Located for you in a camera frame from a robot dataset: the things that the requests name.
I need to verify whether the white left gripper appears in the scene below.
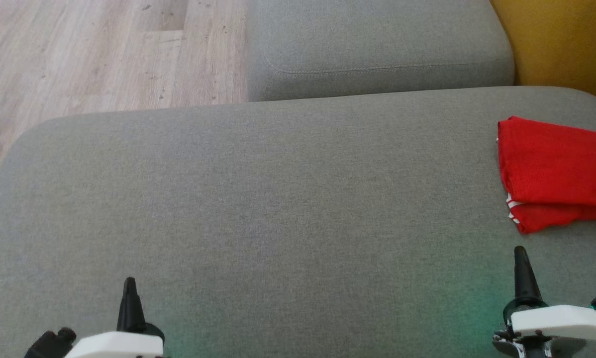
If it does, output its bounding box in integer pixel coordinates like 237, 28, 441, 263
64, 276, 166, 358

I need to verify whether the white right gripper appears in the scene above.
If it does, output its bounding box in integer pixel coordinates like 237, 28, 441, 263
494, 245, 596, 358

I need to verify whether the red and white jersey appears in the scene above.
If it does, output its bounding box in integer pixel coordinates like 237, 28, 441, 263
497, 116, 596, 207

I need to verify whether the large grey sofa seat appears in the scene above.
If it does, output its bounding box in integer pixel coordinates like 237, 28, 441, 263
0, 86, 596, 358

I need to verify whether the yellow cushion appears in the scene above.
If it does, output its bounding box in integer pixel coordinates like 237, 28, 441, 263
490, 0, 596, 111

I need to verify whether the grey sofa cushion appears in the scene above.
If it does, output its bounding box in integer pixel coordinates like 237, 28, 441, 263
247, 0, 515, 102

